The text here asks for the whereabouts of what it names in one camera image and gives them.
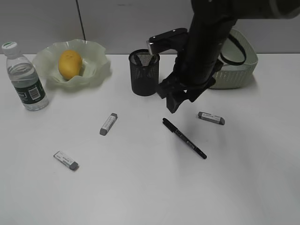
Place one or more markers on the pale green plastic basket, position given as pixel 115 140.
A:
pixel 230 76

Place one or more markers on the yellow mango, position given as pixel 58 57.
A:
pixel 70 64

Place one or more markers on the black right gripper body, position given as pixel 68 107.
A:
pixel 173 88

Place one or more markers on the pale green wavy plate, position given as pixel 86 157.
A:
pixel 95 65

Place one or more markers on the grey white eraser front left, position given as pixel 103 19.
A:
pixel 66 160

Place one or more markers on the grey white eraser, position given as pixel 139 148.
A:
pixel 211 118
pixel 66 160
pixel 108 124

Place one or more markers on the grey white eraser right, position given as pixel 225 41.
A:
pixel 211 118

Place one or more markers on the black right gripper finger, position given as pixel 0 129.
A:
pixel 174 100

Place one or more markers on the black marker pen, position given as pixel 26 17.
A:
pixel 139 64
pixel 151 62
pixel 191 145

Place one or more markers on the black mesh pen holder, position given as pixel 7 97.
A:
pixel 144 86

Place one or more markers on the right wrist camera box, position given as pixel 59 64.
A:
pixel 171 40

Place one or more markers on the grey white eraser centre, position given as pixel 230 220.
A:
pixel 108 124

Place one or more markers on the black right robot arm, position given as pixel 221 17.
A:
pixel 199 48

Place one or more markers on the clear plastic water bottle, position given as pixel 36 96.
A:
pixel 24 78

